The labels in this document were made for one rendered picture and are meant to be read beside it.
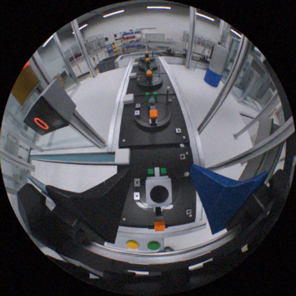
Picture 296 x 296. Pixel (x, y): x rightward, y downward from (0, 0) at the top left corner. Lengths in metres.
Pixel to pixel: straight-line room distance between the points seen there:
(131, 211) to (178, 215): 0.14
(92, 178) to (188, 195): 0.35
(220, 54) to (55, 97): 0.94
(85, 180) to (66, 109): 0.33
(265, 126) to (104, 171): 0.50
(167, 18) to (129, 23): 3.22
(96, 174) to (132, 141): 0.20
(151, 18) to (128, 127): 10.57
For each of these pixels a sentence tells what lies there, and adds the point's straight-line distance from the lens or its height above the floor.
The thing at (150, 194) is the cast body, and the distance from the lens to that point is 0.16.
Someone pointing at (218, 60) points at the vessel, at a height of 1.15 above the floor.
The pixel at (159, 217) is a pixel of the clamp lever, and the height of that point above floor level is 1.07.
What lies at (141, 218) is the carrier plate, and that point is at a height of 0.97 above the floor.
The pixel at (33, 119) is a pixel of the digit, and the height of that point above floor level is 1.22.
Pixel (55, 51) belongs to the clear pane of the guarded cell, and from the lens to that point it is 1.36.
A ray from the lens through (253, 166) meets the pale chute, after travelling 0.26.
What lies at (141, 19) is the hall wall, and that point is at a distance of 10.76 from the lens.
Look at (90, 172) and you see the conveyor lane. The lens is 0.42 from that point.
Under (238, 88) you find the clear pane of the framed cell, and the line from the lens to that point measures 1.13.
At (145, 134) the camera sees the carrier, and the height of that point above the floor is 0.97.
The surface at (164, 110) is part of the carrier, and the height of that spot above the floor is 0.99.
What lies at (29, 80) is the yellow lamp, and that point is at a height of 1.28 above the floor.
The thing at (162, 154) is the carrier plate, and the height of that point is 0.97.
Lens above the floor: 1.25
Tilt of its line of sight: 70 degrees down
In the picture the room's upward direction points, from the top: 9 degrees counter-clockwise
